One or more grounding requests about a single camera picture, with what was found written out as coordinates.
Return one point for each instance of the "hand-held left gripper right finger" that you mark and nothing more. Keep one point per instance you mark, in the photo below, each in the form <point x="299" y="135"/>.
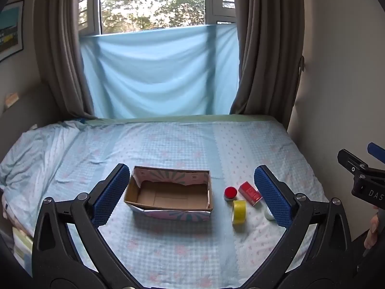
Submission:
<point x="273" y="198"/>

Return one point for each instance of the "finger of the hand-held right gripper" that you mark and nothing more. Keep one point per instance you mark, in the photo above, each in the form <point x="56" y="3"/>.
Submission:
<point x="352" y="160"/>
<point x="376" y="151"/>

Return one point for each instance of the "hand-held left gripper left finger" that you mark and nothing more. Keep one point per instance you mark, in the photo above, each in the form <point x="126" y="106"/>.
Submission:
<point x="111" y="195"/>

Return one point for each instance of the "white earbuds case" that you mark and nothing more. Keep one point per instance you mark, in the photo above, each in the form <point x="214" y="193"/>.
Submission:
<point x="267" y="215"/>

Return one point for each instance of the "small red carton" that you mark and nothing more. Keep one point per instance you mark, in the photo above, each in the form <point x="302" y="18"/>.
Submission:
<point x="249" y="193"/>

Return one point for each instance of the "yellow tape roll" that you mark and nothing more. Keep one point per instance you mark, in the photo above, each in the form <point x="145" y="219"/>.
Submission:
<point x="239" y="213"/>

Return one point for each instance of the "red lid small jar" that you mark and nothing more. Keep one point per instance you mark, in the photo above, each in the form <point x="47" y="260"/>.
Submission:
<point x="230" y="192"/>

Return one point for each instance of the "cardboard box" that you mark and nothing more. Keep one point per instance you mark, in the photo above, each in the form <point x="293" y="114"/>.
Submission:
<point x="168" y="198"/>

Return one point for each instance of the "person's right hand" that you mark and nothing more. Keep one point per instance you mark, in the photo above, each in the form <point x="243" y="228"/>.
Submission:
<point x="373" y="225"/>

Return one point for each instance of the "checkered floral bed sheet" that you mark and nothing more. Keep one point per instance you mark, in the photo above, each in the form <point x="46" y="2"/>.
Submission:
<point x="180" y="144"/>

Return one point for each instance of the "green striped folded cloth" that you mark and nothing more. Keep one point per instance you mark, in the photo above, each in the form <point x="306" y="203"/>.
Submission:
<point x="22" y="243"/>

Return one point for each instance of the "green mattress sheet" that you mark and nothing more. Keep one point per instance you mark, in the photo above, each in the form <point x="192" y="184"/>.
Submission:
<point x="180" y="118"/>

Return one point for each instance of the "light blue hanging cloth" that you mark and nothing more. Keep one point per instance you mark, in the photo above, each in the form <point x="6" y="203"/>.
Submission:
<point x="156" y="72"/>

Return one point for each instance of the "brown window curtain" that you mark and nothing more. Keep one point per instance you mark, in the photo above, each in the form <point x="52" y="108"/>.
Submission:
<point x="264" y="51"/>
<point x="66" y="51"/>

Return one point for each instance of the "small tan wall object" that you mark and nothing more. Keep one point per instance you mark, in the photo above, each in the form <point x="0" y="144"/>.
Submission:
<point x="12" y="100"/>

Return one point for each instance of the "framed wall poster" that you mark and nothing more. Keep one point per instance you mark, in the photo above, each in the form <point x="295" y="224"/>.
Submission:
<point x="10" y="30"/>

